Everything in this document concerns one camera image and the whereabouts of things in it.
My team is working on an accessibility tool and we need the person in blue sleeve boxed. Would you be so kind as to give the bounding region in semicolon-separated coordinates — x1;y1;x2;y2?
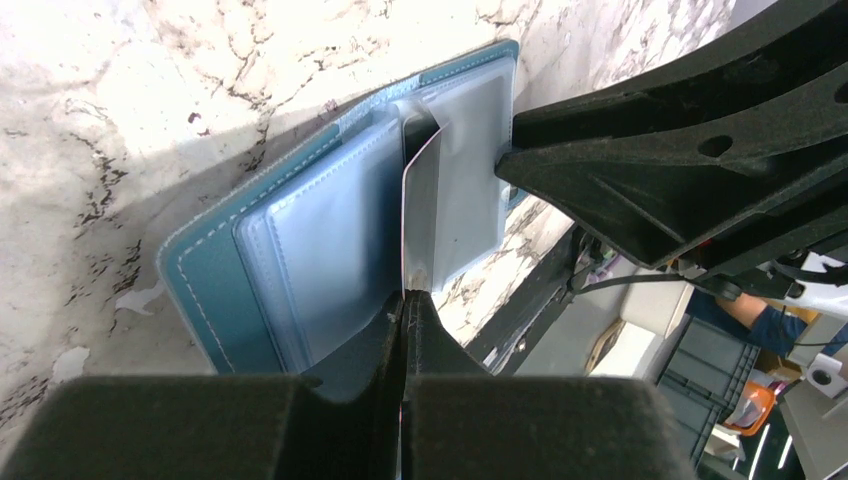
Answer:
686;290;809;358

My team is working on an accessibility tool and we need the teal leather card holder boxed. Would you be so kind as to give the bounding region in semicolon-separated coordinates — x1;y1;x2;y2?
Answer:
156;40;519;374

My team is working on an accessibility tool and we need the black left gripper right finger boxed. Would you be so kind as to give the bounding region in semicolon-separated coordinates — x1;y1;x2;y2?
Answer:
401;291;695;479

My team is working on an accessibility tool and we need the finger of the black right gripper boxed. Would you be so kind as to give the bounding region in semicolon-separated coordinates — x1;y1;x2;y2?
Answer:
513;1;847;148
496;63;847;276

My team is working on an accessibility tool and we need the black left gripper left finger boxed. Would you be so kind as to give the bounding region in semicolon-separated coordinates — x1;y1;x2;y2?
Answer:
1;293;404;479

